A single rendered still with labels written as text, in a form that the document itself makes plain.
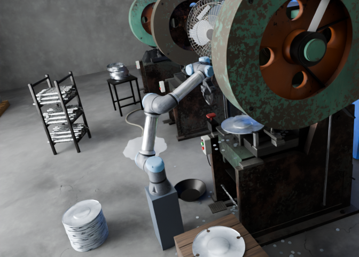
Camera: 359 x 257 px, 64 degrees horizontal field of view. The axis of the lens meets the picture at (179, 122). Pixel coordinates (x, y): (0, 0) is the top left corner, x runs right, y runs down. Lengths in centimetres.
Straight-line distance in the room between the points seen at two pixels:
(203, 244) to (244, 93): 88
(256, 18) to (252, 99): 36
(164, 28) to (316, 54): 188
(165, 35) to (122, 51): 535
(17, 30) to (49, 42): 76
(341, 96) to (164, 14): 191
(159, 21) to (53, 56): 567
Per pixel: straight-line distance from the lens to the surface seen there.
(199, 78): 194
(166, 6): 304
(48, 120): 397
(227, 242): 177
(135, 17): 472
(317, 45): 147
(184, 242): 180
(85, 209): 244
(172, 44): 308
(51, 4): 831
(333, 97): 170
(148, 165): 190
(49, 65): 847
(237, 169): 184
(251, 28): 135
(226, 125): 201
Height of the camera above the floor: 165
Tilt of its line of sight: 24 degrees down
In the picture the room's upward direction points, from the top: 9 degrees counter-clockwise
